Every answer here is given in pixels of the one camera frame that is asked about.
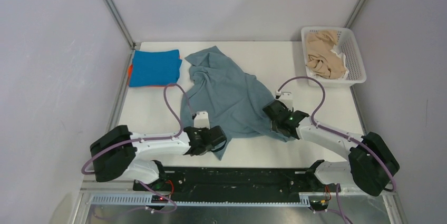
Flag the grey-blue t shirt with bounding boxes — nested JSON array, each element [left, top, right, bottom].
[[180, 46, 291, 142]]

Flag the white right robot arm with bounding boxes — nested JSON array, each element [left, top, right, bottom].
[[263, 100, 400, 197]]

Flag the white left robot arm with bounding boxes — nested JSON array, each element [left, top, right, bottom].
[[86, 125, 227, 190]]

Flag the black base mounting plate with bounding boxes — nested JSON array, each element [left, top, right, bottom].
[[148, 167, 336, 202]]

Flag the beige crumpled t shirt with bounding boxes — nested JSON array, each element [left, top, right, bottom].
[[305, 30, 345, 80]]

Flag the white plastic laundry basket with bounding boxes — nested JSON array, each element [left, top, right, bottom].
[[301, 26, 367, 87]]

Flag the folded bright blue t shirt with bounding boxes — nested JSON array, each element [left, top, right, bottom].
[[128, 49, 183, 88]]

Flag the white cloth in basket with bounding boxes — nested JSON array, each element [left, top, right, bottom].
[[331, 45, 349, 81]]

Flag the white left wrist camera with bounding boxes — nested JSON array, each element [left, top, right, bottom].
[[193, 111, 211, 129]]

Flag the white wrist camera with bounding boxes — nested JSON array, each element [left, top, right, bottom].
[[193, 111, 211, 129], [275, 91, 294, 111]]

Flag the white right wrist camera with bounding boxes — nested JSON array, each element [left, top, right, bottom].
[[275, 91, 294, 111]]

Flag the slotted white cable duct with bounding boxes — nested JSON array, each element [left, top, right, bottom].
[[90, 193, 310, 207]]

